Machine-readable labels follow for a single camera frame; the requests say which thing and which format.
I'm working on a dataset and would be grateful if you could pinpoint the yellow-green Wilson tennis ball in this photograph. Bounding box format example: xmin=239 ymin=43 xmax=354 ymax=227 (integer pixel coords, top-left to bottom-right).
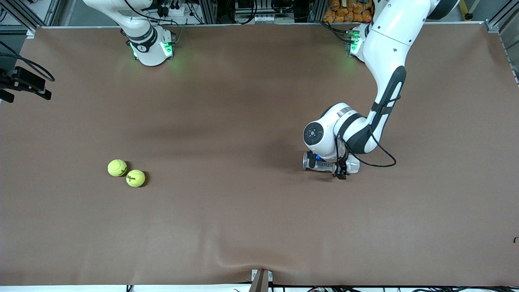
xmin=107 ymin=159 xmax=128 ymax=177
xmin=126 ymin=169 xmax=146 ymax=188

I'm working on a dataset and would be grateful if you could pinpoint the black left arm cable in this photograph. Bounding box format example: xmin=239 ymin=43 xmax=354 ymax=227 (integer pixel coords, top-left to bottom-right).
xmin=336 ymin=94 xmax=402 ymax=179

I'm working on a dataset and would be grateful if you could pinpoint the brown table cover sheet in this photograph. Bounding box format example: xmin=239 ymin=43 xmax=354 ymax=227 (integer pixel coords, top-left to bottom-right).
xmin=0 ymin=22 xmax=519 ymax=287

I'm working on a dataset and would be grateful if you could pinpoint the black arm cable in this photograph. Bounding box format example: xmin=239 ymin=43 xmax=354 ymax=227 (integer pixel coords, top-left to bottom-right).
xmin=0 ymin=40 xmax=56 ymax=82
xmin=336 ymin=94 xmax=402 ymax=179

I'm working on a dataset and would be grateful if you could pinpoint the clear Wilson tennis ball can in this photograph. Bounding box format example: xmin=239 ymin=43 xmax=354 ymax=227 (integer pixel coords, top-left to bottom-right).
xmin=302 ymin=151 xmax=360 ymax=174

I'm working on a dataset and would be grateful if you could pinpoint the metal camera post bracket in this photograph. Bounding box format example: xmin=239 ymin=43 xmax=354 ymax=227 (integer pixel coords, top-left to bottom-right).
xmin=251 ymin=268 xmax=273 ymax=292

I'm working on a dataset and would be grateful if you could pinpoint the power strip with black plugs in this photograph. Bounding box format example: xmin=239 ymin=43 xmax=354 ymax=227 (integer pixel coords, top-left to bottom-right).
xmin=156 ymin=0 xmax=191 ymax=17

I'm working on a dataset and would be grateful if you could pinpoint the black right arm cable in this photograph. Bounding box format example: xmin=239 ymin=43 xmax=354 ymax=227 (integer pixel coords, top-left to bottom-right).
xmin=0 ymin=40 xmax=56 ymax=82

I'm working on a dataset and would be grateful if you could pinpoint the orange bagged goods pile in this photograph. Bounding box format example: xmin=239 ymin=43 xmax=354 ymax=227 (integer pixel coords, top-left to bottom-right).
xmin=323 ymin=0 xmax=373 ymax=23

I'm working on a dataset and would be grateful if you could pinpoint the aluminium frame profile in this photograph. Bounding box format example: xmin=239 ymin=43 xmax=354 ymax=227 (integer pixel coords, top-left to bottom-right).
xmin=485 ymin=0 xmax=519 ymax=33
xmin=0 ymin=0 xmax=61 ymax=35

